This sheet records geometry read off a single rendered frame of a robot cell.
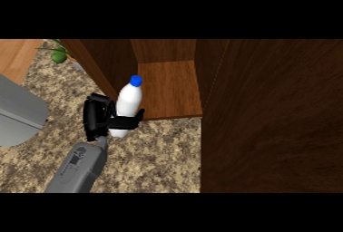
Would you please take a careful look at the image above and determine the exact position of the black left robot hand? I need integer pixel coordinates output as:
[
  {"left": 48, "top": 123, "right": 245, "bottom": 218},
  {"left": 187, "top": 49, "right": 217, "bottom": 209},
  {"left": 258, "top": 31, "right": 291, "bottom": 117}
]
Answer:
[{"left": 82, "top": 92, "right": 146, "bottom": 142}]

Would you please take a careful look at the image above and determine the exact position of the green potted plant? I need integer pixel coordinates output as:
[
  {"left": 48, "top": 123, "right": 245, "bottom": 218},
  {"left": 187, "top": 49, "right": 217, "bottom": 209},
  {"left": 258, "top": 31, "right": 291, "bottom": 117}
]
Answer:
[{"left": 35, "top": 38, "right": 85, "bottom": 71}]

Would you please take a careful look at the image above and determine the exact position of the white bottle with blue cap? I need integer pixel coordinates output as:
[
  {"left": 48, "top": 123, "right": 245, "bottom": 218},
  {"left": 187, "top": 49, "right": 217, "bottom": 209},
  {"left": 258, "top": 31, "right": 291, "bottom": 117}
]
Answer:
[{"left": 106, "top": 74, "right": 144, "bottom": 140}]

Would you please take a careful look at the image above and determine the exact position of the grey rounded appliance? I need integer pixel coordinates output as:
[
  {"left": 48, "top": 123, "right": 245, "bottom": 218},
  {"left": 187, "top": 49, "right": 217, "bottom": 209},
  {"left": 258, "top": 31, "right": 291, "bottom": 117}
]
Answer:
[{"left": 0, "top": 73, "right": 50, "bottom": 148}]

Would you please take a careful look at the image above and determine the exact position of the brown wooden cabinet door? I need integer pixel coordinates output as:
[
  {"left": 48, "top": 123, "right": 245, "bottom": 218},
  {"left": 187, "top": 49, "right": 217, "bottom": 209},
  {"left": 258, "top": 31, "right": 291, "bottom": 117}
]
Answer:
[{"left": 199, "top": 38, "right": 343, "bottom": 194}]

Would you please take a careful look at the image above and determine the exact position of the brown wooden cabinet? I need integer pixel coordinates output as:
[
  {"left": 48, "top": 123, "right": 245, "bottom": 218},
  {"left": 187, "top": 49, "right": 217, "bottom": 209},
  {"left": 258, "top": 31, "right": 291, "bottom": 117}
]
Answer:
[{"left": 60, "top": 38, "right": 232, "bottom": 121}]

